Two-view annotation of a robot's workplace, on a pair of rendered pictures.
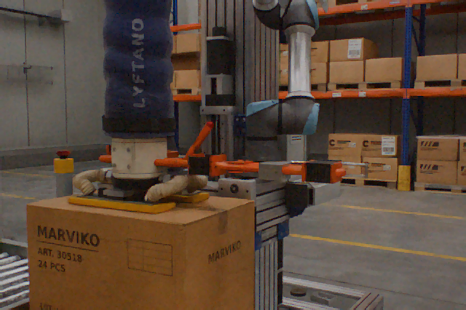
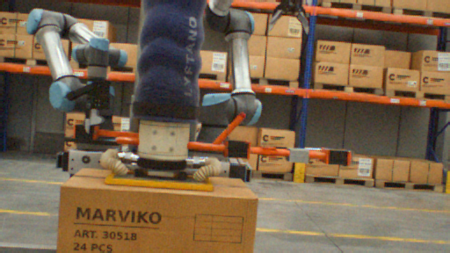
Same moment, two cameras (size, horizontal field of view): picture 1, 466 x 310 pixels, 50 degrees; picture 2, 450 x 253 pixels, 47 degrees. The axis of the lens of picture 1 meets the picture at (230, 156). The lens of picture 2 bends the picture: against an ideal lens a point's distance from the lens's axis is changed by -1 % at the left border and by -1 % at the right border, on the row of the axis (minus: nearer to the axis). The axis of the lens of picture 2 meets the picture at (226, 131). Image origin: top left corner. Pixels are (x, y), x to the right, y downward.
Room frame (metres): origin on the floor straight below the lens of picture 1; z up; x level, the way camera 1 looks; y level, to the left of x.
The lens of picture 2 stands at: (0.03, 1.13, 1.22)
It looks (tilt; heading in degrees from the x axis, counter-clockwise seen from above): 3 degrees down; 325
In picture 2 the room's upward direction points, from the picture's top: 5 degrees clockwise
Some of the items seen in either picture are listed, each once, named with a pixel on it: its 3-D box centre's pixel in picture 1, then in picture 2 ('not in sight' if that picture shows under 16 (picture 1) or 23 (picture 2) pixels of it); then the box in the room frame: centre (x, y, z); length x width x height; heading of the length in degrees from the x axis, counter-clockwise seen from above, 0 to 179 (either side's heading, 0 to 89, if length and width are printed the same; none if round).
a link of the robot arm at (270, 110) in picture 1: (263, 118); (217, 108); (1.88, -0.13, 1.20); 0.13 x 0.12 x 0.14; 84
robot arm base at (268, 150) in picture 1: (261, 149); (214, 134); (1.88, -0.12, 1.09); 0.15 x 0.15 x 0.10
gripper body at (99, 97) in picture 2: not in sight; (97, 94); (1.94, 0.39, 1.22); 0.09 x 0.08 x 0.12; 61
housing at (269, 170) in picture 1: (274, 170); (297, 155); (1.35, -0.12, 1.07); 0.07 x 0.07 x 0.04; 61
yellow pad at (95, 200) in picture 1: (119, 198); (160, 177); (1.50, 0.33, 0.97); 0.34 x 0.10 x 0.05; 61
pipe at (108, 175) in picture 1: (140, 180); (162, 162); (1.58, 0.29, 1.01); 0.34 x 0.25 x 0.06; 61
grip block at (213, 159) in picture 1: (207, 164); (235, 148); (1.46, 0.07, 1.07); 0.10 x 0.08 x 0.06; 151
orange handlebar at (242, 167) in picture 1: (212, 160); (218, 144); (1.59, 0.05, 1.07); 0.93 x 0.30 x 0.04; 61
